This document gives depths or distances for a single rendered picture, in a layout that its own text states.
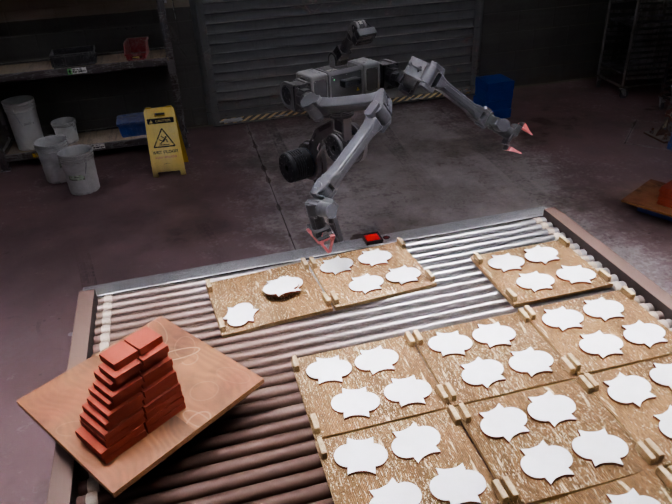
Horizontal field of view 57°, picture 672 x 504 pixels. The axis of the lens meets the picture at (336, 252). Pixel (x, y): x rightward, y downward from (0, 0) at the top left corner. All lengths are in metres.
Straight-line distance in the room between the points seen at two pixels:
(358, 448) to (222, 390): 0.42
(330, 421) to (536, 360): 0.69
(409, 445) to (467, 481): 0.18
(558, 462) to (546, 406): 0.20
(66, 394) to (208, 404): 0.43
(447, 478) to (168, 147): 4.64
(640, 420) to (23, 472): 2.61
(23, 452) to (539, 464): 2.46
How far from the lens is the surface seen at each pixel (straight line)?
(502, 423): 1.85
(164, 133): 5.84
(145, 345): 1.63
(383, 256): 2.52
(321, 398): 1.91
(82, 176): 5.80
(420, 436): 1.79
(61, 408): 1.93
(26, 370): 3.91
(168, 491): 1.78
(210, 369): 1.90
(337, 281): 2.39
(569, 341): 2.19
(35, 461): 3.36
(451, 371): 2.00
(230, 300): 2.35
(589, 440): 1.87
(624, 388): 2.05
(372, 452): 1.75
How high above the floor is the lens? 2.27
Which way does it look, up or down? 31 degrees down
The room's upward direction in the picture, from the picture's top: 3 degrees counter-clockwise
